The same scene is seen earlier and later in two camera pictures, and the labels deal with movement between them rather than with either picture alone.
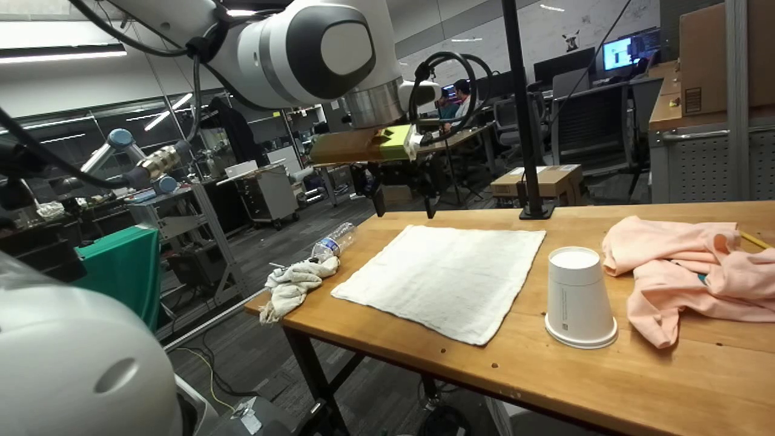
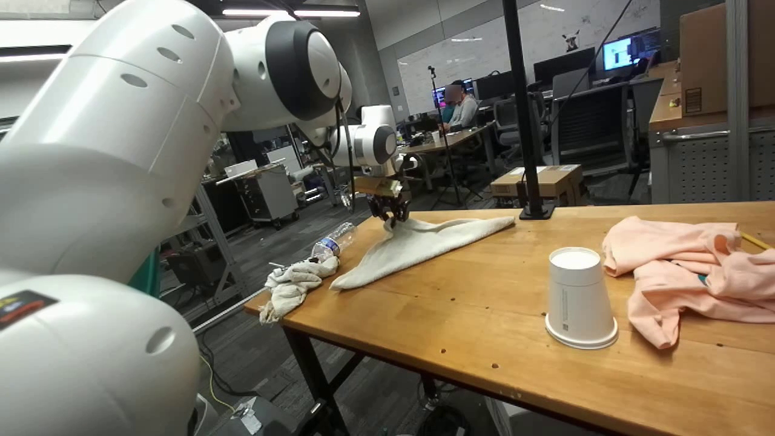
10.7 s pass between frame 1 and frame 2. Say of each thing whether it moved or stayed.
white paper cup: stayed
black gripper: moved
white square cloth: moved
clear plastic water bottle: stayed
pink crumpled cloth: stayed
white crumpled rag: stayed
